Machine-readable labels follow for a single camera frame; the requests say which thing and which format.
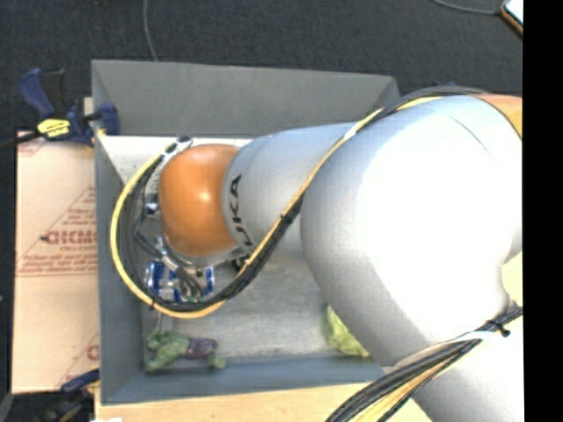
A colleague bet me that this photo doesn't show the green toy figure, purple trousers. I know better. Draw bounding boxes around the green toy figure, purple trousers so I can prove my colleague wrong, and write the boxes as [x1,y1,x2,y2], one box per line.
[143,329,227,373]

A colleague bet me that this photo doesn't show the brown cardboard board, red print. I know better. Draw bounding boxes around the brown cardboard board, red print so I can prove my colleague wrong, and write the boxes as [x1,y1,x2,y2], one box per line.
[10,133,102,396]

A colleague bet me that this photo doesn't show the yellow-green cloth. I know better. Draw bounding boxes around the yellow-green cloth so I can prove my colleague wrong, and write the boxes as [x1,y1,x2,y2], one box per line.
[323,304,371,360]

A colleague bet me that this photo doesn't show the grey metal bin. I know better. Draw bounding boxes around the grey metal bin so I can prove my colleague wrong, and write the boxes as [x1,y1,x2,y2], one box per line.
[90,58,402,406]

